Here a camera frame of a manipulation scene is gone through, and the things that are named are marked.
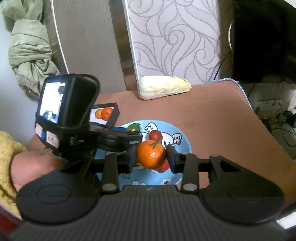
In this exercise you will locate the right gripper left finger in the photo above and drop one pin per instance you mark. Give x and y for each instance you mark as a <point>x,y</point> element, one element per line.
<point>115,164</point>

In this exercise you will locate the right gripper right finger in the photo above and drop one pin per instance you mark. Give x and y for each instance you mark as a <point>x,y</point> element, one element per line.
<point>187,164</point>

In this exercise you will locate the orange tangerine with stem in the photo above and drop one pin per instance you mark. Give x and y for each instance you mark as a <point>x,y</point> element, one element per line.
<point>150,154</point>

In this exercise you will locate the small yellow orange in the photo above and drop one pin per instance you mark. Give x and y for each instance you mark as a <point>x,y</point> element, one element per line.
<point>98,114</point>

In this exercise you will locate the green lime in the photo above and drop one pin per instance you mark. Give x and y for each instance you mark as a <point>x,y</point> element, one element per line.
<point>135,127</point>

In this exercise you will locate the red apple with stem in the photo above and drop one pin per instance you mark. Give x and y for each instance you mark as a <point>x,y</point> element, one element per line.
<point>156,136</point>

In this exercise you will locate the large orange tangerine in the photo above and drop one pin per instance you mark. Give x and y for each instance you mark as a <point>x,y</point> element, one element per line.
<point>106,113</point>

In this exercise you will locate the dark red apple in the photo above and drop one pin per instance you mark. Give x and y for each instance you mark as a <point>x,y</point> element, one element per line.
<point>162,169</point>

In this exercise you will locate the person left hand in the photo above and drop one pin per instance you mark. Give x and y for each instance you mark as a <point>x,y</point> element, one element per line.
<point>30,165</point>

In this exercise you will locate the blue cartoon tiger plate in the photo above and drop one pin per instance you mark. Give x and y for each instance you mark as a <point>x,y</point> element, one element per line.
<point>171,135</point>

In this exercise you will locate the black shallow box tray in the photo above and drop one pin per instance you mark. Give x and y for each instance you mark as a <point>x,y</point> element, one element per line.
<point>113,118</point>

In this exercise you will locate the brown table mat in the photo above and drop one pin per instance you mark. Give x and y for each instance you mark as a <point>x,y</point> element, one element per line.
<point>217,119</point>

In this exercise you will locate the napa cabbage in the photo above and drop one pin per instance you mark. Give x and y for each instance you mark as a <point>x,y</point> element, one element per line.
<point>157,86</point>

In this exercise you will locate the white power strip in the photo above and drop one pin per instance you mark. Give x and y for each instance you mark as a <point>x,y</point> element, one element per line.
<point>265,105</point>

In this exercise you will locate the green tied curtain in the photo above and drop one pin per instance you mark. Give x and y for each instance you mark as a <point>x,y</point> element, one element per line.
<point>30,54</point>

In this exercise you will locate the grey cabinet door panel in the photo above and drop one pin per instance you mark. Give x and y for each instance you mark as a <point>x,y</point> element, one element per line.
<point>82,38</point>

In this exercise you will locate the white swirl pattern panel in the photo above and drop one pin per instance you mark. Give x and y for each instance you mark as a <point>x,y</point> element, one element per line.
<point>175,38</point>

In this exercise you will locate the dark television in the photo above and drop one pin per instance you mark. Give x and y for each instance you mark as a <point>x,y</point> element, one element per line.
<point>264,42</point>

